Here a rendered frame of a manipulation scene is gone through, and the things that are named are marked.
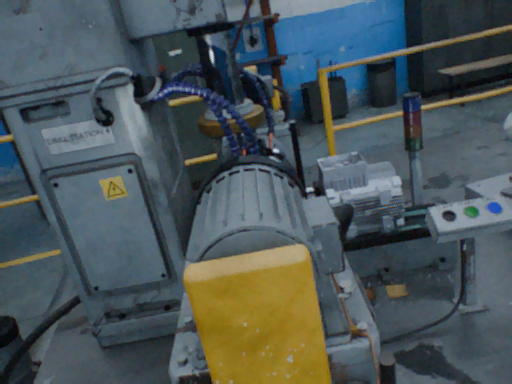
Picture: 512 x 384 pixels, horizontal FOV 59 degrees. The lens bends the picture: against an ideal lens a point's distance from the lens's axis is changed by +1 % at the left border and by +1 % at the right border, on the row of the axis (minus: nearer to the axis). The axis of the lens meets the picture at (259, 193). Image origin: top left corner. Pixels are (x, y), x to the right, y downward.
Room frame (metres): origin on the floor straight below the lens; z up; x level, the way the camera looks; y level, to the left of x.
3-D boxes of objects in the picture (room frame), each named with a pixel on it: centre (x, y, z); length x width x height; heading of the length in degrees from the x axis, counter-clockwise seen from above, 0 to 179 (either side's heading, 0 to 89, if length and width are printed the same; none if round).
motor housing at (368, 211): (1.17, -0.28, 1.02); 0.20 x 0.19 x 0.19; 88
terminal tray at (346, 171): (1.17, -0.24, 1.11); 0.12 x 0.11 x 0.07; 88
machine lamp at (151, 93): (0.95, 0.23, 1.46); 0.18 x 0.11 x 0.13; 88
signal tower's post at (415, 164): (1.46, -0.56, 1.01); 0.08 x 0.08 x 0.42; 88
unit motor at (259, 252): (0.54, -0.01, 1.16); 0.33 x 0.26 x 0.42; 178
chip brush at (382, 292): (1.02, -0.24, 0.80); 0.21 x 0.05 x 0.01; 82
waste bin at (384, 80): (6.13, -1.95, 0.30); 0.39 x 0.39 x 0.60
